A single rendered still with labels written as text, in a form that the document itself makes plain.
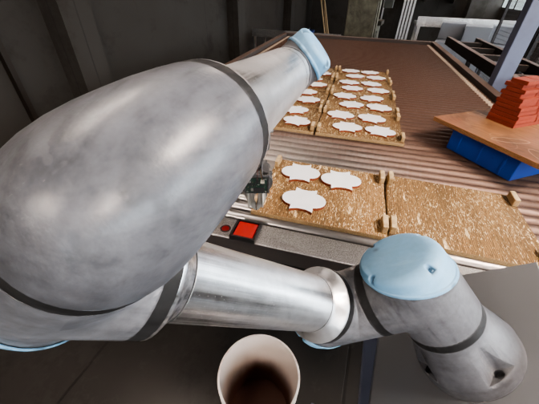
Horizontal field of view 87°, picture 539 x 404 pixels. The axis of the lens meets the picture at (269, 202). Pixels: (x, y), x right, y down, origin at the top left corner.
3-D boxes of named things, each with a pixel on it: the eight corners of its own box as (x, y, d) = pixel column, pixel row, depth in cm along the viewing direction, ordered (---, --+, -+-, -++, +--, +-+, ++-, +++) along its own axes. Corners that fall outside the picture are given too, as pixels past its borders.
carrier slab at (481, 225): (554, 276, 72) (558, 272, 71) (387, 240, 81) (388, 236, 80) (508, 199, 99) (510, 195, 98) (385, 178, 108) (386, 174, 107)
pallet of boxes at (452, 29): (486, 95, 509) (520, 26, 444) (487, 107, 460) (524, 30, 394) (422, 86, 553) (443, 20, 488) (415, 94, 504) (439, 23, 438)
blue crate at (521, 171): (561, 169, 116) (578, 147, 110) (508, 183, 107) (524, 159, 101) (492, 139, 139) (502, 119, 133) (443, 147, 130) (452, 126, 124)
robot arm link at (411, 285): (497, 340, 36) (446, 264, 33) (395, 356, 43) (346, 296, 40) (470, 274, 46) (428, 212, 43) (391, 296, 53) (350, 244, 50)
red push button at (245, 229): (252, 241, 80) (252, 238, 80) (233, 237, 82) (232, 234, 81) (258, 228, 85) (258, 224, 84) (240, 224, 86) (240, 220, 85)
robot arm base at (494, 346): (537, 410, 36) (504, 361, 34) (417, 394, 46) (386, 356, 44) (517, 311, 46) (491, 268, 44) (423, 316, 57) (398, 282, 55)
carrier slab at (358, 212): (386, 241, 81) (387, 237, 80) (250, 214, 89) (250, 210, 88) (382, 178, 108) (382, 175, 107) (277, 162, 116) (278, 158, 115)
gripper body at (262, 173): (240, 195, 70) (237, 151, 63) (241, 177, 77) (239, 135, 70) (270, 195, 70) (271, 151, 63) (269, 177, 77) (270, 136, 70)
